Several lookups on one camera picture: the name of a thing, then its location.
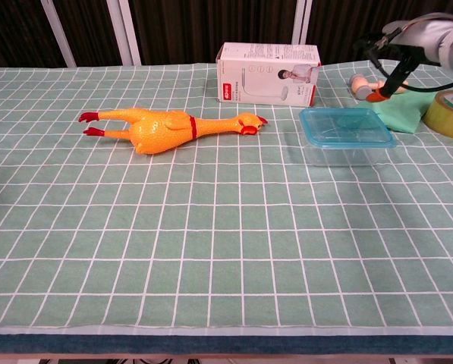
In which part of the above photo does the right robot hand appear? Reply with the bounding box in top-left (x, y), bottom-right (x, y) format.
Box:
top-left (353, 13), bottom-right (453, 103)

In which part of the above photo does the blue translucent lid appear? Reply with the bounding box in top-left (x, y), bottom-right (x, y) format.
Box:
top-left (298, 107), bottom-right (398, 147)

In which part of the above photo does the clear plastic container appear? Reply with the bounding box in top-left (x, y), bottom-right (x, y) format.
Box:
top-left (304, 142), bottom-right (392, 168)

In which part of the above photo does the white cardboard product box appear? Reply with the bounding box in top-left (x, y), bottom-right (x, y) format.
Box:
top-left (215, 42), bottom-right (322, 108)

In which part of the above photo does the small wooden toy hammer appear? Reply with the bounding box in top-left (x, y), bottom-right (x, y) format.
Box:
top-left (349, 74), bottom-right (409, 100)

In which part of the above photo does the green cloth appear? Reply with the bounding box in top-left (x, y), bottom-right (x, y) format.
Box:
top-left (370, 90), bottom-right (438, 134)

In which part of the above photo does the yellow adhesive tape roll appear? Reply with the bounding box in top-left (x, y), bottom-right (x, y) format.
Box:
top-left (423, 89), bottom-right (453, 140)

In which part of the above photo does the black pleated curtain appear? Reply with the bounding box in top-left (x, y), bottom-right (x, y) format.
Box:
top-left (0, 0), bottom-right (453, 68)

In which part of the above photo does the yellow rubber chicken toy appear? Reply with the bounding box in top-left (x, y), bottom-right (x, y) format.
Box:
top-left (77, 107), bottom-right (269, 155)

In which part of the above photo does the green checkered tablecloth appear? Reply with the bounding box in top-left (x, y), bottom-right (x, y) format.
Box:
top-left (0, 61), bottom-right (453, 337)

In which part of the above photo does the dark teal table underlay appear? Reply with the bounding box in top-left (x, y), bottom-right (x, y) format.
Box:
top-left (0, 333), bottom-right (453, 356)

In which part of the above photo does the white metal frame post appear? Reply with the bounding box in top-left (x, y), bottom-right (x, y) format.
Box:
top-left (106, 0), bottom-right (142, 65)
top-left (39, 0), bottom-right (77, 68)
top-left (292, 0), bottom-right (313, 45)

